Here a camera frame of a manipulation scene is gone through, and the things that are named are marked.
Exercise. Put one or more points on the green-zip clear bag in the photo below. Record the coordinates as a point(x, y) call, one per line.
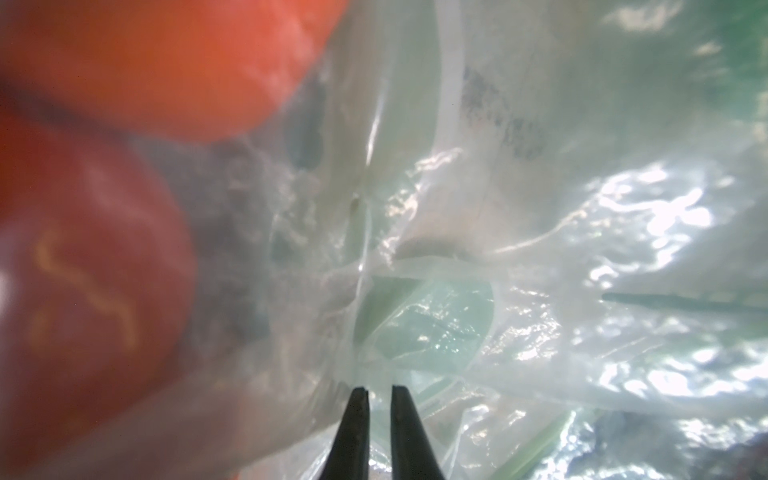
point(548, 217)

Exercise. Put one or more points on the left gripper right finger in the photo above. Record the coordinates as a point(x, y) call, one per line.
point(412, 455)

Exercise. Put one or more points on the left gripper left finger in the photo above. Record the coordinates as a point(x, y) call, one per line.
point(348, 458)

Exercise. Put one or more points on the oranges in green-zip bag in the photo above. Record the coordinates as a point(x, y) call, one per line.
point(97, 263)

